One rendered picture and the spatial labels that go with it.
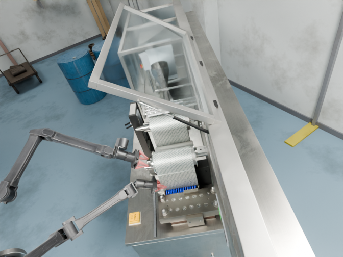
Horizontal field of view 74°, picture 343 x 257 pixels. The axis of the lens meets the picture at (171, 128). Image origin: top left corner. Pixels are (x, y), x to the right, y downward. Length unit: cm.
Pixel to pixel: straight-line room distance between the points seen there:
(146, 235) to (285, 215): 91
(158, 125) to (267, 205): 81
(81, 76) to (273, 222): 404
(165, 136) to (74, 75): 322
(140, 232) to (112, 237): 116
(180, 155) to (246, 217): 72
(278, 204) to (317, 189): 187
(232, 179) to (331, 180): 225
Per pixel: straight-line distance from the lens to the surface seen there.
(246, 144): 121
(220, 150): 90
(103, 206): 145
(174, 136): 154
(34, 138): 157
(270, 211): 101
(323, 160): 315
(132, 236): 165
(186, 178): 150
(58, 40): 823
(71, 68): 448
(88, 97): 473
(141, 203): 174
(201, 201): 150
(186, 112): 94
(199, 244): 172
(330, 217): 275
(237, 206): 77
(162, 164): 138
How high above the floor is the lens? 233
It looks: 41 degrees down
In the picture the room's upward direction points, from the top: 15 degrees counter-clockwise
